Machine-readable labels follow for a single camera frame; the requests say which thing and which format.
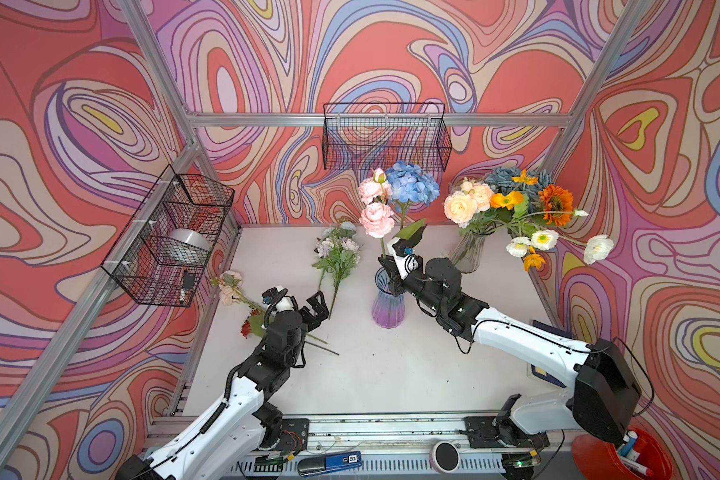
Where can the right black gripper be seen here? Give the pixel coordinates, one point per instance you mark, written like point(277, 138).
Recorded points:
point(394, 275)

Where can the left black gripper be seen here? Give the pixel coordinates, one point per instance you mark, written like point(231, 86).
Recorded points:
point(319, 313)

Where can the clear ribbed glass vase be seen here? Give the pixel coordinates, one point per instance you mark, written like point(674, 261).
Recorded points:
point(466, 255)

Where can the purple glass vase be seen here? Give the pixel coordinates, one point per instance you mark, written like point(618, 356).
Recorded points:
point(388, 311)

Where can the red flower stem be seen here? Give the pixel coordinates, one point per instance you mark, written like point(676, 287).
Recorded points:
point(253, 325)

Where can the blue hydrangea flower stem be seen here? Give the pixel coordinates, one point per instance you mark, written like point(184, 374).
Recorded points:
point(410, 185)

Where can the yellow orange poppy stem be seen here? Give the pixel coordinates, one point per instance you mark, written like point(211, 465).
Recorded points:
point(511, 206)

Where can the dusty blue rose bunch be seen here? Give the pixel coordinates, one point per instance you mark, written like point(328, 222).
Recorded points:
point(531, 183)

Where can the orange gerbera flower stem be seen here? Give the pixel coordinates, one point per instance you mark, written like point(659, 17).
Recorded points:
point(558, 206)

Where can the white flower spray stem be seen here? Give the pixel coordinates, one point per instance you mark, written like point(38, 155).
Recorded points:
point(535, 233)

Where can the pale pink rose stem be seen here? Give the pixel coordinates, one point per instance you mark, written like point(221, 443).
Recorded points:
point(230, 285)

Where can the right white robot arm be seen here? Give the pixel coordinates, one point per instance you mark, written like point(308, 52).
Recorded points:
point(600, 392)

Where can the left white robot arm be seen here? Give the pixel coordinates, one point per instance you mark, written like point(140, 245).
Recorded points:
point(241, 420)

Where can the dark blue book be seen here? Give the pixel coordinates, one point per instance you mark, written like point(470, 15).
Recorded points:
point(555, 352)

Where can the silver tape roll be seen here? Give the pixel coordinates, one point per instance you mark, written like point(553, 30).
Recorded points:
point(187, 247)

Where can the blue black handheld device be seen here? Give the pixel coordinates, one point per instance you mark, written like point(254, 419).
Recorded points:
point(329, 464)

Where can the round pink black speaker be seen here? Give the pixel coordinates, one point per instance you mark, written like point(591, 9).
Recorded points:
point(444, 457)

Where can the red cup with markers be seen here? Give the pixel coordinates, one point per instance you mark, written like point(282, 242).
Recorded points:
point(599, 460)

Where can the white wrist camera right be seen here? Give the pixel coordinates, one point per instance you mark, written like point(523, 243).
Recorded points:
point(404, 258)

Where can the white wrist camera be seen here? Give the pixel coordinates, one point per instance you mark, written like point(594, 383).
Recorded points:
point(404, 258)
point(277, 299)

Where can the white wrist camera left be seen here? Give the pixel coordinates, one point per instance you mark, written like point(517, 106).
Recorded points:
point(277, 299)

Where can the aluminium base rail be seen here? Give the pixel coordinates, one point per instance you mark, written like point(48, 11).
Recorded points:
point(408, 432)

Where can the black wire basket left wall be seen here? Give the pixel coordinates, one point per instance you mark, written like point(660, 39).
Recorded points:
point(177, 226)

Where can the black wire basket wall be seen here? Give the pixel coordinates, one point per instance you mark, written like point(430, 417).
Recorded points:
point(177, 226)
point(362, 136)

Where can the black wire basket back wall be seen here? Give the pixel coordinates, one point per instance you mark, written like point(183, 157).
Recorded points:
point(362, 136)

